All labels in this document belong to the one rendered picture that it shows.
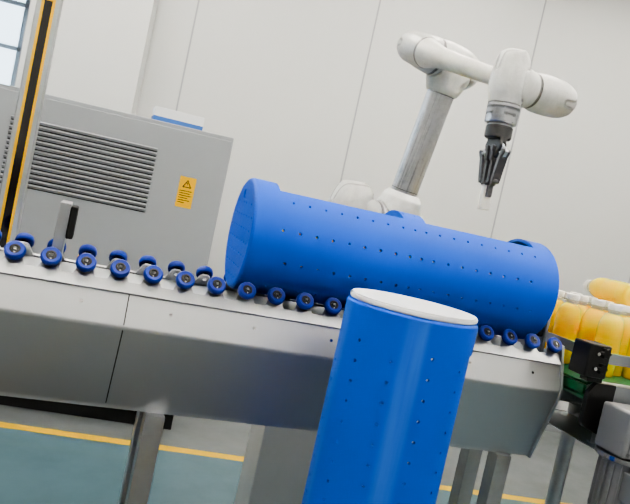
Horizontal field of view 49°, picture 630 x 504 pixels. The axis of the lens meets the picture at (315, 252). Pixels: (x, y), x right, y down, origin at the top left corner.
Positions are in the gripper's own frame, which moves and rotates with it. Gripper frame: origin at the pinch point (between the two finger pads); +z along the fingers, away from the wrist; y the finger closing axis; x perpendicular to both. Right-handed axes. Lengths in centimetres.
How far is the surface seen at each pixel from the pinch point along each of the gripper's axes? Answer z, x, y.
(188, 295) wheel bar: 38, -78, 10
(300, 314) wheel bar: 39, -50, 10
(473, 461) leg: 78, 18, -6
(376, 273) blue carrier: 25.3, -33.6, 13.3
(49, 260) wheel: 35, -109, 11
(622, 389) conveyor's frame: 45, 40, 22
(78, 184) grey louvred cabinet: 20, -111, -163
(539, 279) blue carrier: 19.6, 13.7, 12.7
